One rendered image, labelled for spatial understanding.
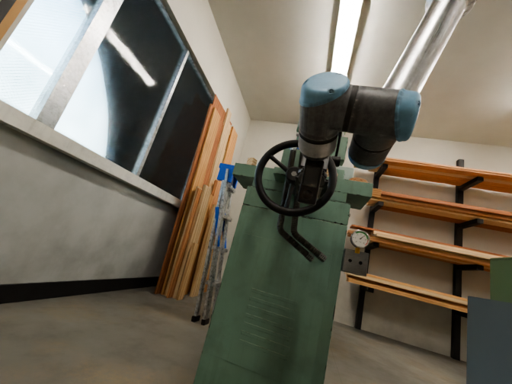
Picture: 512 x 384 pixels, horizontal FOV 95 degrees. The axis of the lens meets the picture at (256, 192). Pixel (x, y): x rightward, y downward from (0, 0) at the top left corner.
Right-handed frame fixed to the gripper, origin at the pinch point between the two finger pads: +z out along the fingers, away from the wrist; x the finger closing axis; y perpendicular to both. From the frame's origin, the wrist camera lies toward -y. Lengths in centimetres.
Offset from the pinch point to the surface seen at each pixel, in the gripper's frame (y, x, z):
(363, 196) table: 20.4, -19.2, 18.4
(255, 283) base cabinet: -19.9, 15.0, 32.7
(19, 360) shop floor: -67, 81, 25
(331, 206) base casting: 13.9, -7.6, 20.6
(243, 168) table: 23.4, 33.1, 17.1
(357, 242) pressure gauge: -0.2, -18.2, 19.1
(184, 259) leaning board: 8, 103, 133
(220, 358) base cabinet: -46, 21, 43
